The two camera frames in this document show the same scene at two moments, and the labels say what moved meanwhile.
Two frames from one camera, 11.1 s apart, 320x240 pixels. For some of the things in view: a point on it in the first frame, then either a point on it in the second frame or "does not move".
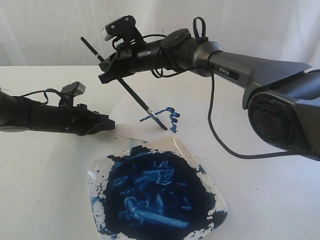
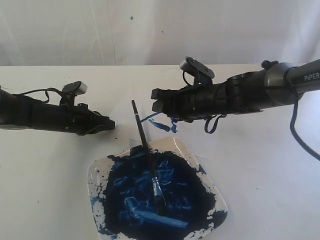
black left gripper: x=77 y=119 does not move
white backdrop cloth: x=48 y=33 does not move
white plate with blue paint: x=156 y=190 does not move
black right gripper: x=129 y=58 -> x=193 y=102
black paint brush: x=101 y=58 -> x=156 y=185
